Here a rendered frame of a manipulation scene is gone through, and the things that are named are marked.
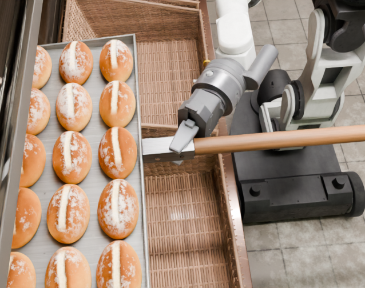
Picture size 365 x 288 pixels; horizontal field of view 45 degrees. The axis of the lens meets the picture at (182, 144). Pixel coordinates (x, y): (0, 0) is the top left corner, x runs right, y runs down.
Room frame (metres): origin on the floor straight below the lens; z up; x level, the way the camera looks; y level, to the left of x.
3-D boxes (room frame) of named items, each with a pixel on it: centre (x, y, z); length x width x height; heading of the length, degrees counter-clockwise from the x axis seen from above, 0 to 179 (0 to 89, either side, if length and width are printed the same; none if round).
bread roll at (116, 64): (0.59, 0.13, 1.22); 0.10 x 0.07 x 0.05; 8
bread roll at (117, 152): (0.39, 0.11, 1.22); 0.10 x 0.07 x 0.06; 7
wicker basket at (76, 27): (1.00, 0.14, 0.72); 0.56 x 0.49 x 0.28; 4
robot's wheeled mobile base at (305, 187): (1.05, -0.45, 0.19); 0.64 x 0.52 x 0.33; 5
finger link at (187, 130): (0.41, 0.00, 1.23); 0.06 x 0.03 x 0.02; 151
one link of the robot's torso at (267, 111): (1.08, -0.45, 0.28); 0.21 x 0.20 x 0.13; 5
